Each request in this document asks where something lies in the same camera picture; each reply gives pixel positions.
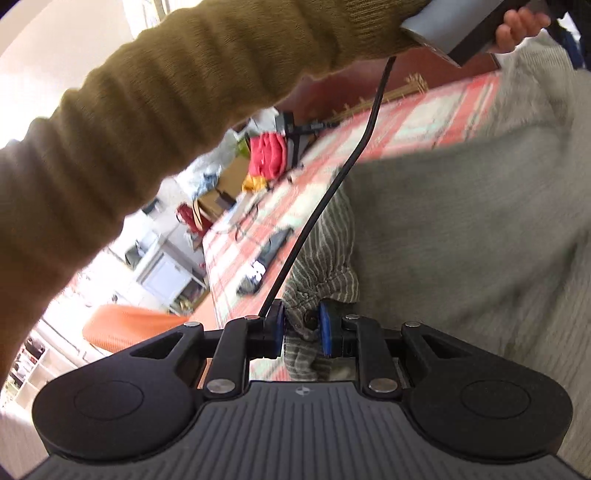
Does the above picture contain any green striped checked shirt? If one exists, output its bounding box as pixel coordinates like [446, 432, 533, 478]
[283, 34, 590, 473]

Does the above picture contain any left forearm mustard sleeve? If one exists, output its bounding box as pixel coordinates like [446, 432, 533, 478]
[1, 1, 423, 372]

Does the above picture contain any person's left hand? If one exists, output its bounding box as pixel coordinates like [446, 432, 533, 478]
[488, 7, 551, 54]

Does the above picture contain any red plaid bed sheet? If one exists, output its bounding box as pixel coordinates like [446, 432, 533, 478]
[204, 72, 500, 328]

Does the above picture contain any black remote on bed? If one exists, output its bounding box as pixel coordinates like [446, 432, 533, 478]
[236, 227, 294, 296]

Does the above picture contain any white cabinet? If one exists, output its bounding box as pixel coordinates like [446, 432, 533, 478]
[134, 234, 208, 316]

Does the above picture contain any dark brown wooden board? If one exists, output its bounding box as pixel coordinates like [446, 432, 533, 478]
[276, 47, 499, 124]

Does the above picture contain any yellow cloth item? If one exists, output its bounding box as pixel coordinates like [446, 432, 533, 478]
[242, 174, 269, 193]

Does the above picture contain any cardboard box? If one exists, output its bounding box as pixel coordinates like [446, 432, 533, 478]
[192, 156, 249, 230]

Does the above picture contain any red cloth bundle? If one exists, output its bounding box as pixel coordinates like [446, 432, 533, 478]
[249, 132, 287, 180]

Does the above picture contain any black metal stand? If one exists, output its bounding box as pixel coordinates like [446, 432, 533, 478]
[276, 111, 339, 170]

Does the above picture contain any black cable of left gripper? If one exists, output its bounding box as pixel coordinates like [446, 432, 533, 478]
[257, 55, 399, 319]

